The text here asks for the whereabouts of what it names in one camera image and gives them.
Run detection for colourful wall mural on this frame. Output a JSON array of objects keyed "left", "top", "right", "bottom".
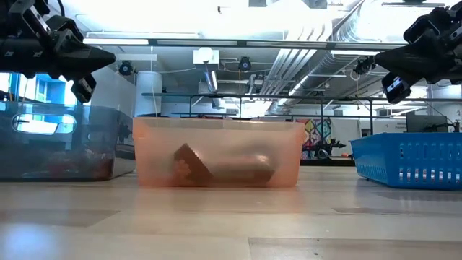
[{"left": 303, "top": 118, "right": 333, "bottom": 160}]

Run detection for dark grey translucent bin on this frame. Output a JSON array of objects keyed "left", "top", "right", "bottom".
[{"left": 0, "top": 100, "right": 137, "bottom": 183}]

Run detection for orange translucent plastic bin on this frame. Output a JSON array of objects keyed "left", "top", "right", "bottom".
[{"left": 131, "top": 116, "right": 307, "bottom": 189}]

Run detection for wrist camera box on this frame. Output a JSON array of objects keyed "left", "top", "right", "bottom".
[
  {"left": 70, "top": 74, "right": 98, "bottom": 104},
  {"left": 381, "top": 71, "right": 412, "bottom": 105}
]

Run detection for dark background monitor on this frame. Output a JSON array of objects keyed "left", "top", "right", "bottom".
[{"left": 406, "top": 115, "right": 449, "bottom": 134}]

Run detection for grey overhead beam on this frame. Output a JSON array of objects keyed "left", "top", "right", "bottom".
[{"left": 82, "top": 38, "right": 407, "bottom": 51}]

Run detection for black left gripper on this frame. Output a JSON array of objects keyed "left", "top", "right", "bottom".
[{"left": 0, "top": 0, "right": 117, "bottom": 82}]

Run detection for silver ceiling ducts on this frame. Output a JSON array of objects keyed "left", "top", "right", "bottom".
[{"left": 258, "top": 14, "right": 407, "bottom": 106}]

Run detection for white round column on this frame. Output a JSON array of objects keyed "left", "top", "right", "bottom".
[{"left": 134, "top": 70, "right": 163, "bottom": 117}]

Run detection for black machine on far desk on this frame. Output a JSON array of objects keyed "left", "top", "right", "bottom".
[{"left": 313, "top": 139, "right": 347, "bottom": 160}]

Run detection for white box with round lamp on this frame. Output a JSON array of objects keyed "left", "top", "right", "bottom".
[{"left": 193, "top": 47, "right": 220, "bottom": 65}]

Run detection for blue slotted plastic basket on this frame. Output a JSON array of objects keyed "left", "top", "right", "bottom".
[{"left": 350, "top": 131, "right": 462, "bottom": 191}]

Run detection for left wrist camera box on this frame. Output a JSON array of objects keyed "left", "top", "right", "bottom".
[{"left": 70, "top": 74, "right": 98, "bottom": 104}]

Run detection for red candy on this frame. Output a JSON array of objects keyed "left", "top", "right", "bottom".
[{"left": 83, "top": 153, "right": 115, "bottom": 178}]

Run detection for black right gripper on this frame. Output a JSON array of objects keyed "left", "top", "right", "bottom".
[{"left": 374, "top": 1, "right": 462, "bottom": 86}]

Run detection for black round ceiling device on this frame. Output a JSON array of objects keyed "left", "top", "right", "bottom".
[
  {"left": 118, "top": 60, "right": 134, "bottom": 77},
  {"left": 237, "top": 56, "right": 253, "bottom": 72}
]

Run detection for black ceiling device cluster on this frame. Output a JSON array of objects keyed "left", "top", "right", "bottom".
[{"left": 353, "top": 56, "right": 377, "bottom": 76}]

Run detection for brown chocolate bar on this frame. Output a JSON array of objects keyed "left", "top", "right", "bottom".
[
  {"left": 211, "top": 153, "right": 278, "bottom": 185},
  {"left": 172, "top": 142, "right": 214, "bottom": 188}
]

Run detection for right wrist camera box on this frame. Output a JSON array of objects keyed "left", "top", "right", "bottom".
[{"left": 381, "top": 71, "right": 412, "bottom": 105}]

